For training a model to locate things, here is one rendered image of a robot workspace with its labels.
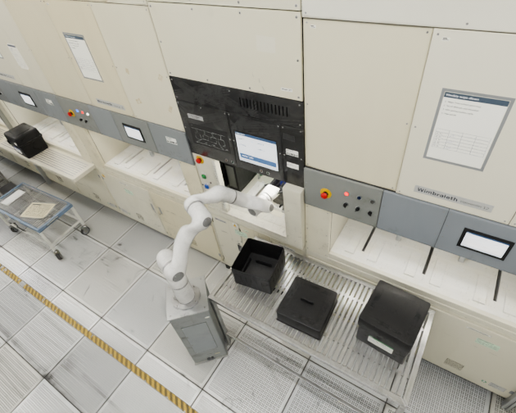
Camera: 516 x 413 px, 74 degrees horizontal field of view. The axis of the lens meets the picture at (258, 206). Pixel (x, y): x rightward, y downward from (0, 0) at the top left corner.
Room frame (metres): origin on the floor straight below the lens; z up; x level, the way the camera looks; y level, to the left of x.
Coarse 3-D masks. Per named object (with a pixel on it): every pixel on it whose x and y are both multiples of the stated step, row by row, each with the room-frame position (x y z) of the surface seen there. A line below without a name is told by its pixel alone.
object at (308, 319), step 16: (288, 288) 1.16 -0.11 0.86; (304, 288) 1.15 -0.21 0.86; (320, 288) 1.13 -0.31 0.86; (288, 304) 1.06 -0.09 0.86; (304, 304) 1.04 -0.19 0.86; (320, 304) 1.02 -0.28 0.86; (336, 304) 1.06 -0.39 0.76; (288, 320) 0.97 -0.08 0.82; (304, 320) 0.94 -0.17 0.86; (320, 320) 0.92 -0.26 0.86; (320, 336) 0.87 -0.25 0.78
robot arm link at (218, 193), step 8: (208, 192) 1.46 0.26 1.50; (216, 192) 1.45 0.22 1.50; (224, 192) 1.47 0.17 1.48; (232, 192) 1.50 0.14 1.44; (192, 200) 1.46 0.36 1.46; (200, 200) 1.47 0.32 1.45; (208, 200) 1.44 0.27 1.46; (216, 200) 1.43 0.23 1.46; (224, 200) 1.46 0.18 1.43; (232, 200) 1.47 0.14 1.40; (184, 208) 1.45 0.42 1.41
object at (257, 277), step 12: (252, 240) 1.56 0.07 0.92; (240, 252) 1.46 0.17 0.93; (252, 252) 1.56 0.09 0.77; (264, 252) 1.52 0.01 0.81; (276, 252) 1.47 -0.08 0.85; (240, 264) 1.43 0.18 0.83; (252, 264) 1.46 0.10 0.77; (264, 264) 1.44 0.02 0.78; (276, 264) 1.31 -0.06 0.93; (240, 276) 1.31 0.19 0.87; (252, 276) 1.26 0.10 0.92; (264, 276) 1.34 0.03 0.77; (276, 276) 1.29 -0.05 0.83; (264, 288) 1.22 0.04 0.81
